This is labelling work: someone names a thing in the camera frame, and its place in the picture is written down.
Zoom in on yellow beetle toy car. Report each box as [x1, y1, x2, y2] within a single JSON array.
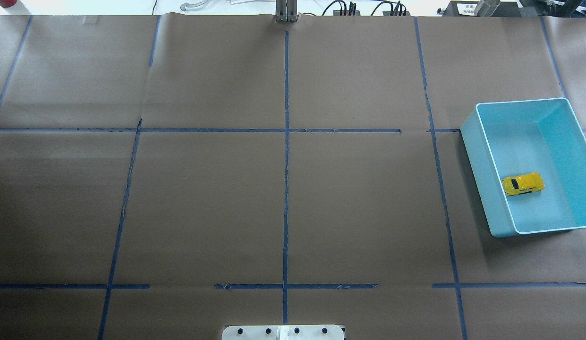
[[501, 172, 545, 196]]

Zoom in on light blue plastic bin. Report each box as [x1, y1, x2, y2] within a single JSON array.
[[460, 98, 586, 238]]

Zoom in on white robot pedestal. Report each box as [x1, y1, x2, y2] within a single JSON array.
[[221, 324, 346, 340]]

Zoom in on red fire extinguisher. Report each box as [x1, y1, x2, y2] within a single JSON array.
[[0, 0, 18, 9]]

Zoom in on small metal cup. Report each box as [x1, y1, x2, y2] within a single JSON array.
[[474, 0, 501, 17]]

